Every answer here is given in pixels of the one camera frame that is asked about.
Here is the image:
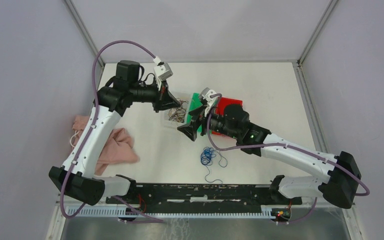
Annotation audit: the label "clear plastic bin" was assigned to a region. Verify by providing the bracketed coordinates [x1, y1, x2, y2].
[161, 91, 193, 129]

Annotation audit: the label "white slotted cable duct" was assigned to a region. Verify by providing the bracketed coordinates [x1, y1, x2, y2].
[66, 205, 274, 220]

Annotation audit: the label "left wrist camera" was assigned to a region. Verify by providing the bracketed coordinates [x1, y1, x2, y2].
[153, 56, 173, 90]

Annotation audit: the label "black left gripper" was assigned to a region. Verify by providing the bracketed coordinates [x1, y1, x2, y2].
[130, 76, 181, 113]

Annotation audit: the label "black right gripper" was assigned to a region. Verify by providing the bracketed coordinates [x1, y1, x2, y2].
[177, 102, 240, 141]

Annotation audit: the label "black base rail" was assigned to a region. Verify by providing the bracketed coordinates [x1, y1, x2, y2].
[105, 183, 303, 214]

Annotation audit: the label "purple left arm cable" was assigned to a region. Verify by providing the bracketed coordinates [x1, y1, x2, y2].
[59, 40, 158, 220]

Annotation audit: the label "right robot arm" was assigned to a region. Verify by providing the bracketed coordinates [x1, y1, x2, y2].
[177, 104, 363, 209]

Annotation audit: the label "blue cables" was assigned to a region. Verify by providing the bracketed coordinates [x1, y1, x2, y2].
[200, 146, 229, 185]

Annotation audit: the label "pink cloth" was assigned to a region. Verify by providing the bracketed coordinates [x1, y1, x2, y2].
[69, 115, 140, 176]

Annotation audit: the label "red plastic bin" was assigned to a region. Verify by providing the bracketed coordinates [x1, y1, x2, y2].
[209, 97, 249, 139]

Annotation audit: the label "green plastic bin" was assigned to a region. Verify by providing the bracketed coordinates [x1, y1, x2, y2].
[185, 92, 203, 124]

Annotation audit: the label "brown cable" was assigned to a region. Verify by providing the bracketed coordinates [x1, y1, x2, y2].
[168, 97, 190, 123]

